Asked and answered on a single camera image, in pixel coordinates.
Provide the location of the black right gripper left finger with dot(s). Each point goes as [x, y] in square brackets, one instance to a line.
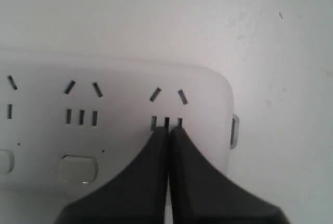
[136, 195]

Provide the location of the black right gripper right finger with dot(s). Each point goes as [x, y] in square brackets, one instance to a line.
[202, 194]

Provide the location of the white five-outlet power strip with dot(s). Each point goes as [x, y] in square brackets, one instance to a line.
[71, 124]

